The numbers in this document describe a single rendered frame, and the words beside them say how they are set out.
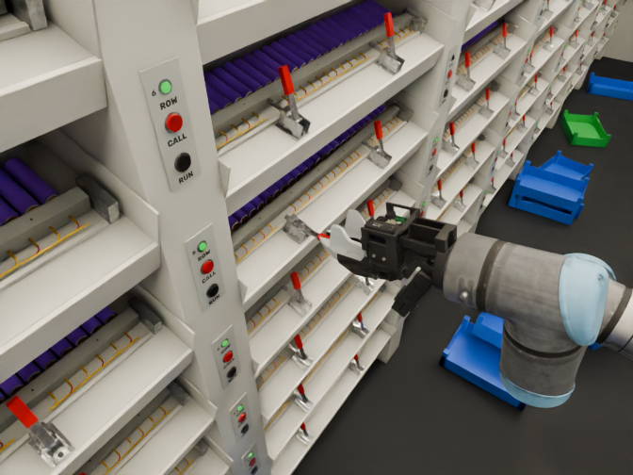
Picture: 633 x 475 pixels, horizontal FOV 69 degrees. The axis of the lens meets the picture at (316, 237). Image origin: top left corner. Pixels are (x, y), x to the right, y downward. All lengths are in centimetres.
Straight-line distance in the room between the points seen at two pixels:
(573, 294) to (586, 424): 130
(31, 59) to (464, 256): 46
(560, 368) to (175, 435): 55
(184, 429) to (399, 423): 96
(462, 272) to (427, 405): 114
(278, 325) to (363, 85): 45
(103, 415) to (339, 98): 53
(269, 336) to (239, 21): 55
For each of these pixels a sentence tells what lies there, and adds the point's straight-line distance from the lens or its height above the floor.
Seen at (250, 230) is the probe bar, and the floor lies 98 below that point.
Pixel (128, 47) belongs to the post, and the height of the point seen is 131.
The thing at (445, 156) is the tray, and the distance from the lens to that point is 135.
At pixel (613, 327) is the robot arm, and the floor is 95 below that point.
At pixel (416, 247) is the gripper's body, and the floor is 104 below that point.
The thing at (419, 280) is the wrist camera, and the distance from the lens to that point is 63.
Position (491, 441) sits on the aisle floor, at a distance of 167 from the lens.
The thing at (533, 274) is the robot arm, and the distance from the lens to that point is 55.
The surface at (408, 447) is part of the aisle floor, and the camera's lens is 160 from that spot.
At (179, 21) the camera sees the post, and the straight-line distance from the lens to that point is 44.
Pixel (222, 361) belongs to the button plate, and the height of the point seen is 86.
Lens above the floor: 145
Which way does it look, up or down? 42 degrees down
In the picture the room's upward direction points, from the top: straight up
